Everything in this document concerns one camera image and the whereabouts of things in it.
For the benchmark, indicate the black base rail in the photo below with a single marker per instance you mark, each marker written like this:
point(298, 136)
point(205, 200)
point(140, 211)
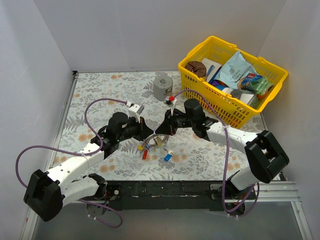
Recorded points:
point(171, 195)

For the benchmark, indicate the yellow plastic basket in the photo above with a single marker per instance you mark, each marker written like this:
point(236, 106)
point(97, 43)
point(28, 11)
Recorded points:
point(234, 112)

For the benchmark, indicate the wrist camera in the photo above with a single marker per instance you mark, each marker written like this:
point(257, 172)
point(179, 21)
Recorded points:
point(170, 101)
point(135, 111)

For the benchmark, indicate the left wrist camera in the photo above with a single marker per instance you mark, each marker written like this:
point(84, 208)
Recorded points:
point(135, 111)

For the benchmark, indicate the grey lid can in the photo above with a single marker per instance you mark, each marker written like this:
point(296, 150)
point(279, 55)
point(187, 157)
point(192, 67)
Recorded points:
point(236, 93)

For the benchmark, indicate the brown round item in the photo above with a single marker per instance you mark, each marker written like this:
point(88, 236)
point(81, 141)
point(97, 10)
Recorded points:
point(196, 67)

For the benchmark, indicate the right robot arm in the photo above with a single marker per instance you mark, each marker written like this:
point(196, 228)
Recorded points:
point(266, 158)

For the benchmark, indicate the orange fruit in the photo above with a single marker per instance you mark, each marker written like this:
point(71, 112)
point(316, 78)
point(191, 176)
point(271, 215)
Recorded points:
point(262, 96)

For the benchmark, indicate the light blue chips bag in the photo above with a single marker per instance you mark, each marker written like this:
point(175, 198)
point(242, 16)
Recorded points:
point(234, 70)

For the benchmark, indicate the silver keyring with keys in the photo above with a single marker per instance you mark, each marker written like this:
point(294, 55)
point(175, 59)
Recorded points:
point(153, 141)

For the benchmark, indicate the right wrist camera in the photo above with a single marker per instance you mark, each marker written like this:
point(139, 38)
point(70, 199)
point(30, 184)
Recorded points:
point(170, 101)

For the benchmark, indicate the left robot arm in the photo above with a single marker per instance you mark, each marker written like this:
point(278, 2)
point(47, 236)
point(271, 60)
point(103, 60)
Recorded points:
point(48, 192)

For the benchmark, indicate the green sponge pack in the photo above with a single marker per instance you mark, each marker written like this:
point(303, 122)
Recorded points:
point(255, 83)

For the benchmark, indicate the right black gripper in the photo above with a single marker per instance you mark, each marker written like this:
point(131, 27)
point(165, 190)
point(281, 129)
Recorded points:
point(170, 122)

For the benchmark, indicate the white box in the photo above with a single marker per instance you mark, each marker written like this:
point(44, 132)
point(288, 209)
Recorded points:
point(212, 69)

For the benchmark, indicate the blue key tag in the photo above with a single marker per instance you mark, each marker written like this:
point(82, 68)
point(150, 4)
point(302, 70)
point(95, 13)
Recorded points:
point(168, 155)

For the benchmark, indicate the floral table mat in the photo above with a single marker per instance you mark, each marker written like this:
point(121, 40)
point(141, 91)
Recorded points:
point(98, 95)

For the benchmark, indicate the grey toilet paper roll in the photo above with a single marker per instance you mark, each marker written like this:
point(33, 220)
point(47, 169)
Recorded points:
point(162, 87)

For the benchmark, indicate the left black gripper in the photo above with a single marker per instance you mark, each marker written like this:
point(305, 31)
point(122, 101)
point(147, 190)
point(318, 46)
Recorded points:
point(141, 127)

